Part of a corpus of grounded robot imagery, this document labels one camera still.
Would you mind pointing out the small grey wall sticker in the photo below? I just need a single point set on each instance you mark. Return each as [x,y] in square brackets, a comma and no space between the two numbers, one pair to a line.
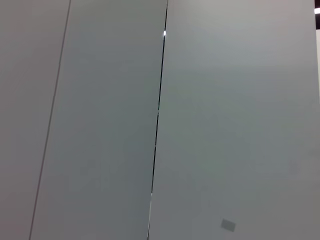
[228,225]

